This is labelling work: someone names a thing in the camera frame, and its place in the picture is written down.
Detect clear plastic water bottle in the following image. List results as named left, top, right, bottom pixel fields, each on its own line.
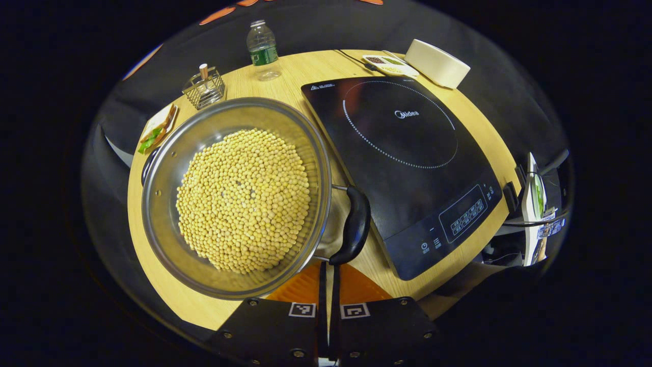
left=247, top=19, right=282, bottom=82

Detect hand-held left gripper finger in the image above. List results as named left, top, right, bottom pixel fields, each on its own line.
left=329, top=261, right=441, bottom=367
left=206, top=260, right=327, bottom=367

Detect wire rack holder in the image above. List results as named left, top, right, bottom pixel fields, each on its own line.
left=182, top=66, right=226, bottom=110

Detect white sandwich plate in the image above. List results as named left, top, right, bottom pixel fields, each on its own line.
left=137, top=103, right=179, bottom=155

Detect black cable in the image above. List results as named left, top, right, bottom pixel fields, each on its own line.
left=334, top=49, right=377, bottom=71

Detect pile of soybeans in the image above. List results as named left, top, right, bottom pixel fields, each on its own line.
left=176, top=128, right=311, bottom=274

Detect stainless steel pot black handles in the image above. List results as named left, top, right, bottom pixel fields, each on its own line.
left=141, top=97, right=372, bottom=300

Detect white divided seasoning dish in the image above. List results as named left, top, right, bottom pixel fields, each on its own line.
left=362, top=54, right=420, bottom=78

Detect black induction cooktop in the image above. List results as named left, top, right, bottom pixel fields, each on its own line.
left=301, top=76, right=504, bottom=281

